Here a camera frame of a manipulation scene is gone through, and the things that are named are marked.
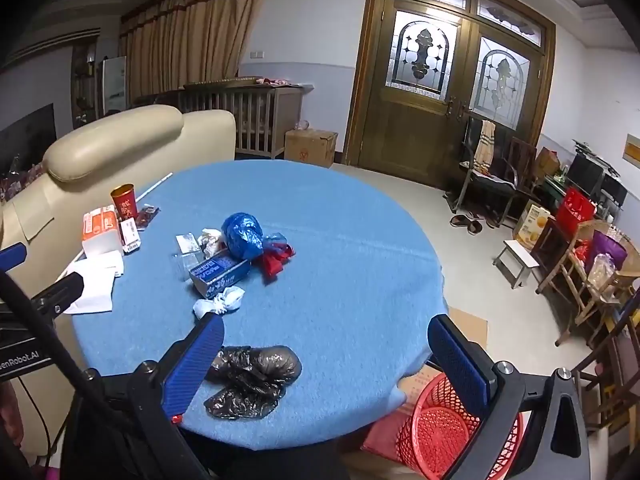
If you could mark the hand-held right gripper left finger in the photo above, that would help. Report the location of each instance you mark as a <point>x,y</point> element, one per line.
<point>195,365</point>

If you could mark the orange and white tissue pack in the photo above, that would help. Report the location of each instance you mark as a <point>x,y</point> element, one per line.
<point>100,232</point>

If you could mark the clear plastic bag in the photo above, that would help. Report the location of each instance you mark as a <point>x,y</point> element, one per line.
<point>601,267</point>

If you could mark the red plastic basket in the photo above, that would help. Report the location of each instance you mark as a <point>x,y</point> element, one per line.
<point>440,425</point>

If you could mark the black television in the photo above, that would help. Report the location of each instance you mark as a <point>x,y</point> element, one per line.
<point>30,135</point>

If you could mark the purple bag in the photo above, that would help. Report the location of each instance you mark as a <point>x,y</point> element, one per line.
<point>607,250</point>

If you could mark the white crumpled tissue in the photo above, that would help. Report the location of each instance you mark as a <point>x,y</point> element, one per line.
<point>210,240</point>

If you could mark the yellow wall picture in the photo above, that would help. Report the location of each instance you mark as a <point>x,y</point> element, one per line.
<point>632,149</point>

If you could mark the clear plastic packet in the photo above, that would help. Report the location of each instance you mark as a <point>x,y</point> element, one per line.
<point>187,250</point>

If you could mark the blue plastic bag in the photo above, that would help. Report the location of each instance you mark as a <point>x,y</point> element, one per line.
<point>242,232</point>

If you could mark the blue cardboard carton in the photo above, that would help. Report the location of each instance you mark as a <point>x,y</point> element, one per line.
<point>215,272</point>

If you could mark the black computer monitor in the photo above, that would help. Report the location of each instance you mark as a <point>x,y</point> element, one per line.
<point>585,172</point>

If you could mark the red cup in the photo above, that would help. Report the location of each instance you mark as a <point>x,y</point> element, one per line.
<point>124,202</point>

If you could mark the small white stool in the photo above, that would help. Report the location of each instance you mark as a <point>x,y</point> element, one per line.
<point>520,257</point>

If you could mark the wooden crib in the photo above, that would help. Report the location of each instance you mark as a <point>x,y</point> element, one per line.
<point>260,120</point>

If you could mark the plaid scarf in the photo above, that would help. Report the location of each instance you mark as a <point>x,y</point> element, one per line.
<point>484,147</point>

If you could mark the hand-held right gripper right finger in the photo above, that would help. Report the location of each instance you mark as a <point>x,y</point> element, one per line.
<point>457,365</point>

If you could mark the dark snack packet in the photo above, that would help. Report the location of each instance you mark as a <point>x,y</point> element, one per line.
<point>147,216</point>

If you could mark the brown slipper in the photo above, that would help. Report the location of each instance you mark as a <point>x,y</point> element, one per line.
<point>459,221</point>
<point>475,227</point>

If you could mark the black plastic bag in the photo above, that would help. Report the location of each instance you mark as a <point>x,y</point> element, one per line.
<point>260,365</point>

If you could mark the dark wooden display cabinet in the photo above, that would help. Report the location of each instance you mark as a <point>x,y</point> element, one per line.
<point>82,85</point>

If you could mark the white standing panel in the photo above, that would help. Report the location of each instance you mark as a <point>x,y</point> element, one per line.
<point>114,85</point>

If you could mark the dark wooden chair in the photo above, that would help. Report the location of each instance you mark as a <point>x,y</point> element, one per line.
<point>625,350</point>

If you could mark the person's left forearm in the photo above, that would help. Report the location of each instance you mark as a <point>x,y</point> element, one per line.
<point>10,420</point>

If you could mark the wicker chair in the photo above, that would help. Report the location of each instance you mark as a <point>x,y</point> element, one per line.
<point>575,280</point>

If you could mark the flattened cardboard box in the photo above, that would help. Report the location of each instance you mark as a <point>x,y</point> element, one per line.
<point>470,327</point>

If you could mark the brown cardboard box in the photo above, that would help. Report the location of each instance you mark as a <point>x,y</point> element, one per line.
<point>310,147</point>

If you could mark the white and blue wrapper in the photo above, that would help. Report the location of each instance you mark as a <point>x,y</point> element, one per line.
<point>225,302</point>

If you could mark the yellow printed cardboard box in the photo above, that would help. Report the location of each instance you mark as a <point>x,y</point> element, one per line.
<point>532,225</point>

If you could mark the brown wooden armchair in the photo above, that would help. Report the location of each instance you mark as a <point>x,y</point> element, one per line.
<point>520,160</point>

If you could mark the red plastic bag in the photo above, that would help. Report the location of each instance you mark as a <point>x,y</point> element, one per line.
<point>275,260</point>

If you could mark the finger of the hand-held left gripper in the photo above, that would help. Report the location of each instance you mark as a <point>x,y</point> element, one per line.
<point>12,255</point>
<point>60,292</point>

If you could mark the red and white small packet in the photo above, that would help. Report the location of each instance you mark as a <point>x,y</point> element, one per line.
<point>130,235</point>

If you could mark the beige leather sofa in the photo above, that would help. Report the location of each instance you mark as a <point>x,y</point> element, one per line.
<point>115,135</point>

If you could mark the red shopping bag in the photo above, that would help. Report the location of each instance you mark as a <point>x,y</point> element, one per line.
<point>575,210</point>

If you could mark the black metal chair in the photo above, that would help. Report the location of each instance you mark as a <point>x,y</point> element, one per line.
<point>487,180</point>

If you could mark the brown paper bag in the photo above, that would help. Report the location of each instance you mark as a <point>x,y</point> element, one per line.
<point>546,162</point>

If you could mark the wooden stained glass door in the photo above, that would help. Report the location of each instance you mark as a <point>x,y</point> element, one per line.
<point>400,125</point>

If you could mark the beige striped curtain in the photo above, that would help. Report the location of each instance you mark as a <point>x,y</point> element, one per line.
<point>200,35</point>

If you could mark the white paper napkin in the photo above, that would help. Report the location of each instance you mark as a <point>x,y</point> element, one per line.
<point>97,280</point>

